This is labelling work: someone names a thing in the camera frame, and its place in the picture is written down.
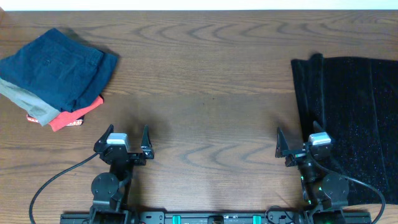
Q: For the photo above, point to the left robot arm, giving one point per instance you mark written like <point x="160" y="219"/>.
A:
<point x="110" y="189"/>

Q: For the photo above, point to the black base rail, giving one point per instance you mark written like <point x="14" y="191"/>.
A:
<point x="271" y="216"/>

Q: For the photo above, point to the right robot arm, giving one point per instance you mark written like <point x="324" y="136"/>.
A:
<point x="325" y="192"/>

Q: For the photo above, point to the folded grey garment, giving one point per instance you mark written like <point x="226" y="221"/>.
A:
<point x="35" y="107"/>

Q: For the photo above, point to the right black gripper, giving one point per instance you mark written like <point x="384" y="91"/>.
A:
<point x="295" y="155"/>

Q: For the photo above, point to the folded red garment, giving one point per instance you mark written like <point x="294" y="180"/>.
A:
<point x="75" y="118"/>

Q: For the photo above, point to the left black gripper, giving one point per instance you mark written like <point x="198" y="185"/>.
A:
<point x="147" y="152"/>

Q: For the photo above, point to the black sparkly velvet skirt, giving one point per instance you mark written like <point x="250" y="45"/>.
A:
<point x="354" y="99"/>

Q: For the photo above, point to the folded navy blue shorts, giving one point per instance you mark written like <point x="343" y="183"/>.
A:
<point x="65" y="74"/>

